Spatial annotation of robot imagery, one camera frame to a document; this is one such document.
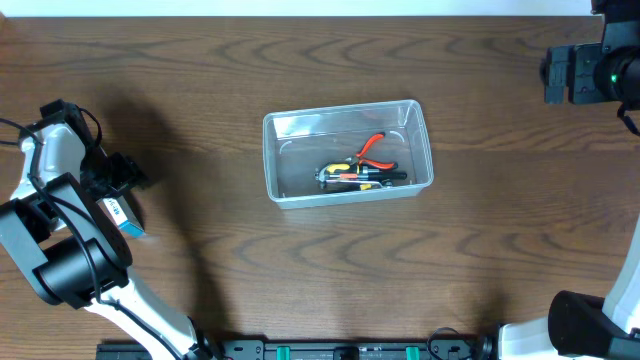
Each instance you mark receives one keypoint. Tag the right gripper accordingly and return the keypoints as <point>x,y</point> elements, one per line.
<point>553,74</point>

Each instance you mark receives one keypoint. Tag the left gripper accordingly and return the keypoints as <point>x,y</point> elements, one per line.
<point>126,173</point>

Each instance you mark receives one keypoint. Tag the blue white cardboard box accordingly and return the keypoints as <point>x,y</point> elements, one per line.
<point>125,214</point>

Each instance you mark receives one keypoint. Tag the silver wrench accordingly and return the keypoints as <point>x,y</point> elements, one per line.
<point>360,184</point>

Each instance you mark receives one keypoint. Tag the small claw hammer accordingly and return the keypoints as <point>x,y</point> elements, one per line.
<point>361,177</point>

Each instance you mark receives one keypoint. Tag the red handled pliers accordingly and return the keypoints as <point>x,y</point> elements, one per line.
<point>362,157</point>

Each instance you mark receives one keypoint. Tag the stubby yellow black screwdriver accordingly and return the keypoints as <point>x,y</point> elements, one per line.
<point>335,167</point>

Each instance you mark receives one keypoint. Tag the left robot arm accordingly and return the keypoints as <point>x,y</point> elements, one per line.
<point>67,248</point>

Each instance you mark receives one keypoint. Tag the clear plastic container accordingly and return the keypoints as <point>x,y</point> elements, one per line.
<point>297,144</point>

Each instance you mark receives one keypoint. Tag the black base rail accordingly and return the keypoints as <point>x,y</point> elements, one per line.
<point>445,348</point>

